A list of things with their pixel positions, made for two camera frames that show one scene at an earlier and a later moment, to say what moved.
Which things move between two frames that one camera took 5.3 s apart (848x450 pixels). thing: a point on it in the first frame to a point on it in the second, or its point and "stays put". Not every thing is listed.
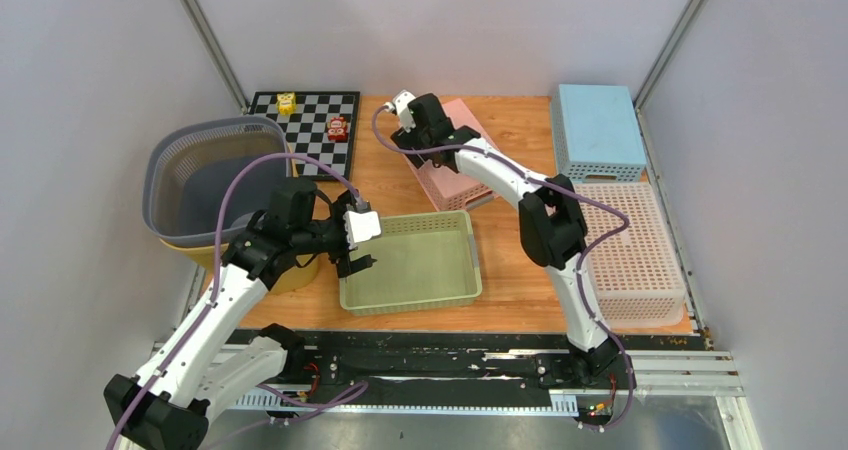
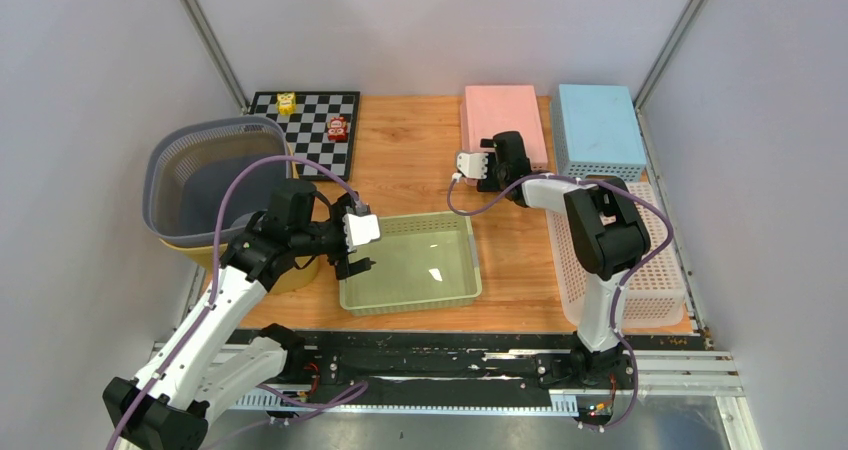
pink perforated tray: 446,190 to 490,110
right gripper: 404,139 to 490,184
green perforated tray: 423,260 stays put
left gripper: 344,265 stays put
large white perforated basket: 636,275 stays put
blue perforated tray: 596,134 stays put
